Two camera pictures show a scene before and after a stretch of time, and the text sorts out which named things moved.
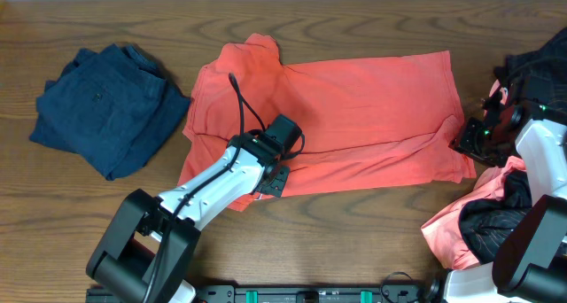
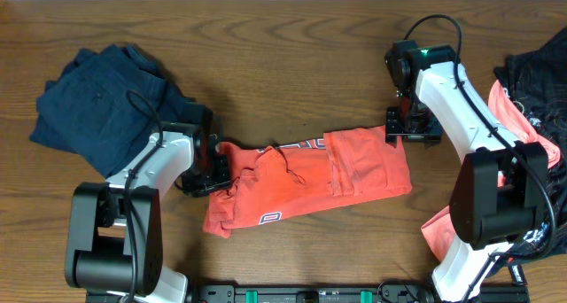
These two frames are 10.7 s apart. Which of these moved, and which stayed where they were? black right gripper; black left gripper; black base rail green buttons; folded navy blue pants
Moved: black right gripper; black left gripper
Stayed: black base rail green buttons; folded navy blue pants
